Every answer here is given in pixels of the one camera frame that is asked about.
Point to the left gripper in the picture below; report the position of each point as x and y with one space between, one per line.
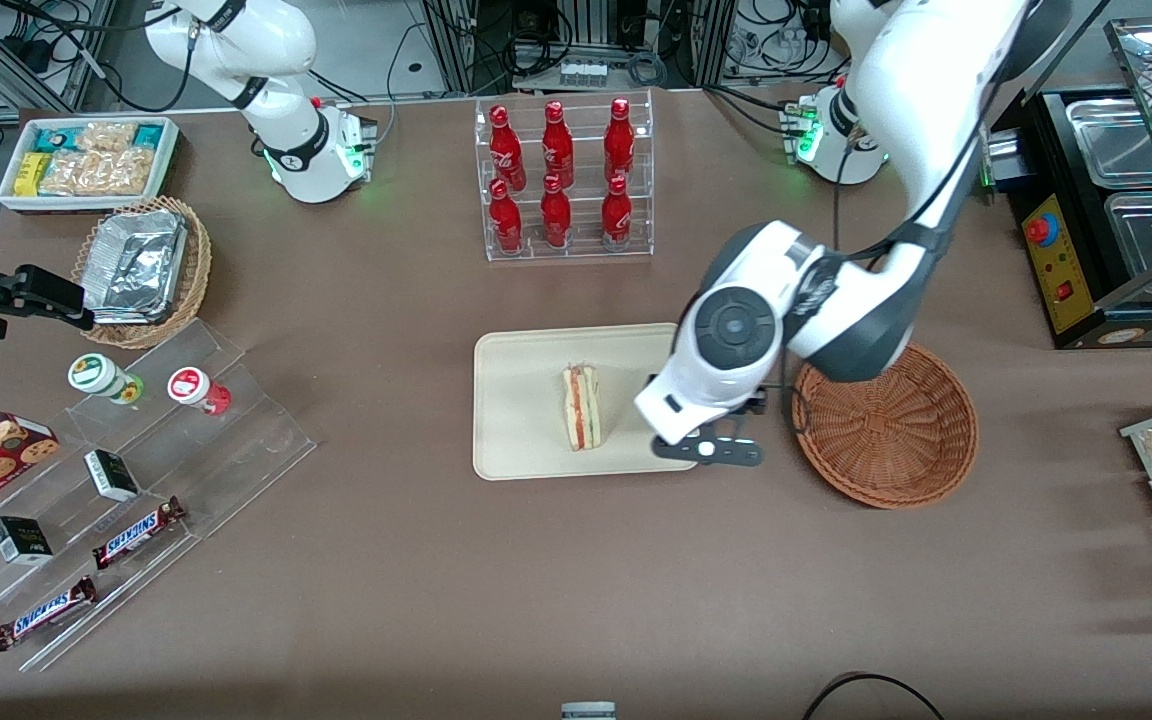
755 403

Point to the triangular sandwich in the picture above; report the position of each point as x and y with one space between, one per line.
582 410

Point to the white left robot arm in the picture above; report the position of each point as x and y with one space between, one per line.
936 80

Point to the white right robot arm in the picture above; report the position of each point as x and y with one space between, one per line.
306 160

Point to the brown wicker basket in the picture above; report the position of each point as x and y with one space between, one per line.
886 440

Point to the beige plastic tray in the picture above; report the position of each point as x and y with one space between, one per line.
521 400

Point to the light wicker basket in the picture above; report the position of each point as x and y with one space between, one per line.
191 290

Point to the white rectangular snack bin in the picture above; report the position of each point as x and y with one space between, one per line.
8 190

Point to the green lid cup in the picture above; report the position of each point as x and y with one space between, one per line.
96 374

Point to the yellow snack packet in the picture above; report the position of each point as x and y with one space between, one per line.
31 175

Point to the aluminium foil container stack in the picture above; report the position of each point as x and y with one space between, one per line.
136 265

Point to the large clear cracker bag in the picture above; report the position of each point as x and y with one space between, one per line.
101 173

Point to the teal snack packet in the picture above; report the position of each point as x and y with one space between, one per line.
149 136
56 140

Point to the small black box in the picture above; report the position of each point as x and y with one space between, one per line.
112 475
21 540

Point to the small clear cracker bag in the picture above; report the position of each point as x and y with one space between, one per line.
106 137

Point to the red lid cup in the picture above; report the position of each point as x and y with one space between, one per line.
193 386

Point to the clear acrylic bottle rack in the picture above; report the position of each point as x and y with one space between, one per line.
576 255

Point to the red cola bottle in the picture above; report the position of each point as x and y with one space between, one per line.
556 216
557 148
506 220
505 150
617 216
619 145

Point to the brown snickers bar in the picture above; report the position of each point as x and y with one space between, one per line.
136 533
44 613

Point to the grey device edge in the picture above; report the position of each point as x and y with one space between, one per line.
588 712

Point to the clear acrylic stepped stand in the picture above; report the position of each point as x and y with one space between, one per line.
246 440

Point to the grey power strip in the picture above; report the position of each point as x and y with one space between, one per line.
584 74

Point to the black hot food case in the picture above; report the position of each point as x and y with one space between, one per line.
1061 270

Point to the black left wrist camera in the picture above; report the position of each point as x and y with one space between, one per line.
756 402

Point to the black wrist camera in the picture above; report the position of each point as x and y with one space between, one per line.
756 402
46 290

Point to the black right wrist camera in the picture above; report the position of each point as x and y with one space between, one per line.
46 290

